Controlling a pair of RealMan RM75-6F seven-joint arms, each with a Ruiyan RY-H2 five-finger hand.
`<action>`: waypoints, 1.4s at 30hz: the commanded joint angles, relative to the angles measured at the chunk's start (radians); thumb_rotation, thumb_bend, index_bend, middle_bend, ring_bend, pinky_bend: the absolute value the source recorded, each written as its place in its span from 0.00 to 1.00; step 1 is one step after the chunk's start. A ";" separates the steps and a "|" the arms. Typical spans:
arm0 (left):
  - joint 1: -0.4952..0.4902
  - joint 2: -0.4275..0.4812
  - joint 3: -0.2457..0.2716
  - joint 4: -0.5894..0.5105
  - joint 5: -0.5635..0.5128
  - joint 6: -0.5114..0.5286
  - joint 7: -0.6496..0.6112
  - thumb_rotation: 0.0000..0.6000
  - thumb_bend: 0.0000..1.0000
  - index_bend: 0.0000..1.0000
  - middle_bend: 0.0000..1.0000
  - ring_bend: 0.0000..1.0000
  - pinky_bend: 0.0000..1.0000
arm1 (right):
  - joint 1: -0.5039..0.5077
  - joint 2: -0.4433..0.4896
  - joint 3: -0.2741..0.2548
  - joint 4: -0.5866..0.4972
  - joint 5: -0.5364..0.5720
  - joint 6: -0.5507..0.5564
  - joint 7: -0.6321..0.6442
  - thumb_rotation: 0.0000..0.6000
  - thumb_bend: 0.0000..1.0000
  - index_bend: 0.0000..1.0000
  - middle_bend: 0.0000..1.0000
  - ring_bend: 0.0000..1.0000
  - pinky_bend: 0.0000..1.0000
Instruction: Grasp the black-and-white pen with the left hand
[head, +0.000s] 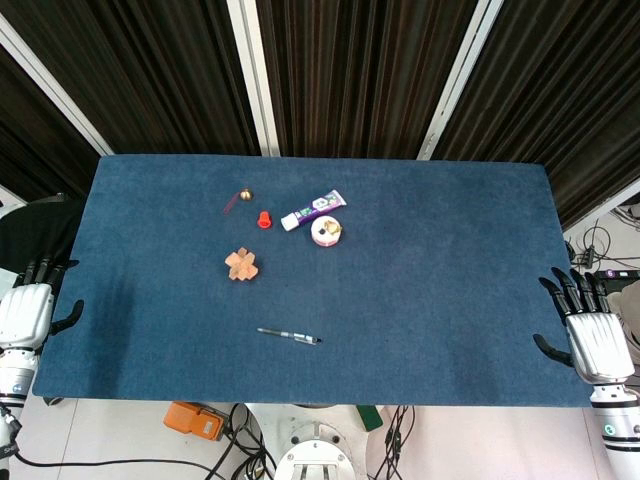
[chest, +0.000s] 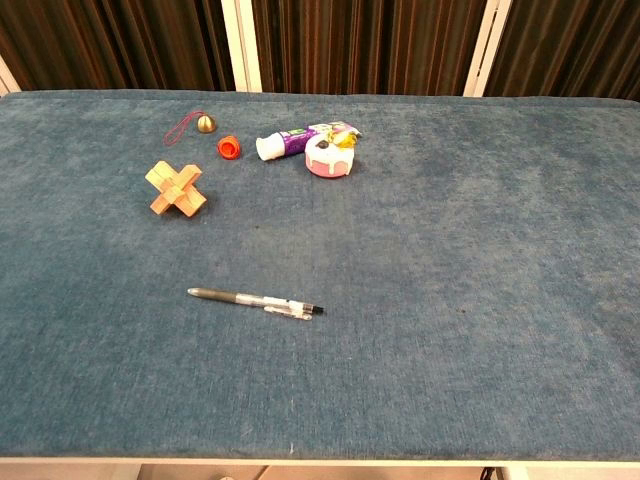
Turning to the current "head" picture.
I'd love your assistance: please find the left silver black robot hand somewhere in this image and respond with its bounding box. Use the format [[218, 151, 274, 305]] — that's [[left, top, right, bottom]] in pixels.
[[0, 258, 85, 351]]

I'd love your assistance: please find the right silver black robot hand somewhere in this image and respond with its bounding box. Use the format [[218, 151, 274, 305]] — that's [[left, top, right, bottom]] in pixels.
[[532, 267, 636, 385]]

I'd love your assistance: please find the black silver pen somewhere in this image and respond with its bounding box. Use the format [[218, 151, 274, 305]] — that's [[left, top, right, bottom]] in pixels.
[[256, 327, 323, 346]]

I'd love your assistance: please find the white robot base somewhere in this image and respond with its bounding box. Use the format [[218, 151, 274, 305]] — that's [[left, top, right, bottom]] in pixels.
[[244, 402, 384, 480]]

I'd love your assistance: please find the black power strip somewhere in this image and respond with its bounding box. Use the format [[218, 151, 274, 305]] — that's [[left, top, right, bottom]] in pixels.
[[579, 247, 640, 281]]

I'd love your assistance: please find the black fabric chair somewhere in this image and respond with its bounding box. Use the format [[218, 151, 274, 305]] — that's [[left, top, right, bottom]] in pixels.
[[0, 194, 86, 301]]

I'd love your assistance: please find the orange foot pedal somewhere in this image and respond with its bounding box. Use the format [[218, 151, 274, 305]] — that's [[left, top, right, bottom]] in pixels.
[[163, 400, 227, 443]]

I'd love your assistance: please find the wooden burr puzzle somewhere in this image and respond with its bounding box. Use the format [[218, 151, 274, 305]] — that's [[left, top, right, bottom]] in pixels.
[[223, 248, 262, 282]]

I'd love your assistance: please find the green clamp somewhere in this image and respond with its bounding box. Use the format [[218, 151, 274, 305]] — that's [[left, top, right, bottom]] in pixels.
[[355, 404, 384, 433]]

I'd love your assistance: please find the blue felt table cloth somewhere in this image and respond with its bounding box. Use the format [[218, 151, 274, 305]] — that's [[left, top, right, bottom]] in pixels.
[[31, 153, 601, 409]]

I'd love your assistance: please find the purple white toothpaste tube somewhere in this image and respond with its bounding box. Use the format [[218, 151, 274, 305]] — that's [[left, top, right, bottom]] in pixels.
[[280, 189, 347, 232]]

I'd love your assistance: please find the small brass bell with cord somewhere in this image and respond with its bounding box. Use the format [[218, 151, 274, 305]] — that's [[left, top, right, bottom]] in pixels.
[[221, 187, 254, 217]]

